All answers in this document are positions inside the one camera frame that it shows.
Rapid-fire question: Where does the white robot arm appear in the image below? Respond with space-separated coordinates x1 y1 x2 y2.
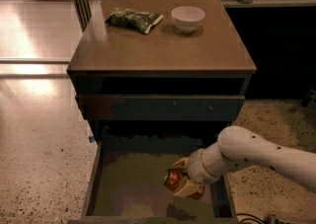
172 126 316 197

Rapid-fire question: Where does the closed top drawer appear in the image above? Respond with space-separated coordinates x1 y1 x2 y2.
76 95 245 121

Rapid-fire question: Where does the open middle drawer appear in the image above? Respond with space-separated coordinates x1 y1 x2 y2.
67 137 239 224

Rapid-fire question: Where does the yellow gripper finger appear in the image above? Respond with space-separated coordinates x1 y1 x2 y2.
174 178 201 198
172 157 189 170

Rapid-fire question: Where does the blue tape piece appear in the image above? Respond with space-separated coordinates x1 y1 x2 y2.
88 135 96 143

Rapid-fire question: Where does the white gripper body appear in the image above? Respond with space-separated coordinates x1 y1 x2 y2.
187 149 220 185

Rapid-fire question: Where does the red coke can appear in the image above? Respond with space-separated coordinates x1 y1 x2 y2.
163 168 205 201

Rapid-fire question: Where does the dark wooden drawer cabinet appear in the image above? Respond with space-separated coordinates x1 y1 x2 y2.
66 0 258 224

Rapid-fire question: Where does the black cable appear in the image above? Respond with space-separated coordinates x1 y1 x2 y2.
236 212 267 224

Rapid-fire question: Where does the white ceramic bowl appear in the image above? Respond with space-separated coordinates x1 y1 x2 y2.
171 6 205 34

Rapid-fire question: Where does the green chip bag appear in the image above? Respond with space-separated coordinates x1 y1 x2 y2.
106 8 164 35

